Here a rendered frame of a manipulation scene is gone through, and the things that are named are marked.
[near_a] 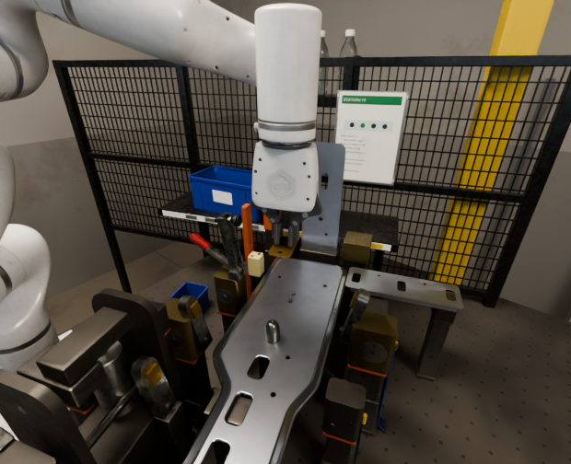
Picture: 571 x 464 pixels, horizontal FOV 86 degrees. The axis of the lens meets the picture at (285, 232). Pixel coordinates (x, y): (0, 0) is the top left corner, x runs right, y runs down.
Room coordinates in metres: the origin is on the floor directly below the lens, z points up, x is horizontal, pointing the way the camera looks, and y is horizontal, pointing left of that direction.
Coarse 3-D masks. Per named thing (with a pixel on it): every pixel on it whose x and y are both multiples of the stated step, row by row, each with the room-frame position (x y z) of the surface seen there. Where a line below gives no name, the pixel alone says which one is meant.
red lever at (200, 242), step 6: (192, 234) 0.68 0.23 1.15; (192, 240) 0.67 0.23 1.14; (198, 240) 0.67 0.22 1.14; (204, 240) 0.68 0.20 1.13; (198, 246) 0.67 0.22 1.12; (204, 246) 0.66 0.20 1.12; (210, 246) 0.67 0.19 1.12; (210, 252) 0.66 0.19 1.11; (216, 252) 0.66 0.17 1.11; (216, 258) 0.66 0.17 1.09; (222, 258) 0.65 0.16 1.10; (240, 270) 0.64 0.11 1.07
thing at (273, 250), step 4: (284, 232) 0.51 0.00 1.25; (284, 236) 0.48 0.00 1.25; (280, 240) 0.46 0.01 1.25; (284, 240) 0.46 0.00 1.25; (280, 244) 0.46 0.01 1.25; (284, 244) 0.46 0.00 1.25; (296, 244) 0.47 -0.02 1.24; (272, 248) 0.45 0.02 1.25; (276, 248) 0.45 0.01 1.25; (280, 248) 0.45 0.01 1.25; (284, 248) 0.45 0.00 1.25; (288, 248) 0.45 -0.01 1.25; (292, 248) 0.45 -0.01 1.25; (268, 252) 0.44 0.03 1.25; (272, 252) 0.44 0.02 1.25; (276, 252) 0.44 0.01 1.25; (284, 252) 0.44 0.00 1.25; (288, 252) 0.44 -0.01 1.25; (276, 256) 0.43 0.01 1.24; (280, 256) 0.43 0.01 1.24; (284, 256) 0.43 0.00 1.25; (288, 256) 0.43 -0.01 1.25
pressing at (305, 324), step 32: (256, 288) 0.65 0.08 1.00; (288, 288) 0.65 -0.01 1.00; (320, 288) 0.65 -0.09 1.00; (256, 320) 0.53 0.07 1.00; (288, 320) 0.53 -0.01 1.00; (320, 320) 0.53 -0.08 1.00; (224, 352) 0.45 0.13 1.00; (256, 352) 0.45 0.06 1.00; (288, 352) 0.45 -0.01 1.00; (320, 352) 0.45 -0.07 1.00; (224, 384) 0.37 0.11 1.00; (256, 384) 0.37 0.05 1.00; (288, 384) 0.37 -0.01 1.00; (224, 416) 0.31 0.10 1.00; (256, 416) 0.31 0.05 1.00; (288, 416) 0.31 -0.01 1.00; (192, 448) 0.26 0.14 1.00; (256, 448) 0.26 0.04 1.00
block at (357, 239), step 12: (348, 240) 0.81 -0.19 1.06; (360, 240) 0.81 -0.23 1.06; (348, 252) 0.79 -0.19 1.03; (360, 252) 0.78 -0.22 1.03; (348, 264) 0.79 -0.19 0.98; (360, 264) 0.78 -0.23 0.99; (360, 276) 0.78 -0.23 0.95; (348, 288) 0.79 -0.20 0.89; (348, 300) 0.79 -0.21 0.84; (348, 312) 0.78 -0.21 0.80; (336, 324) 0.80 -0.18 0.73
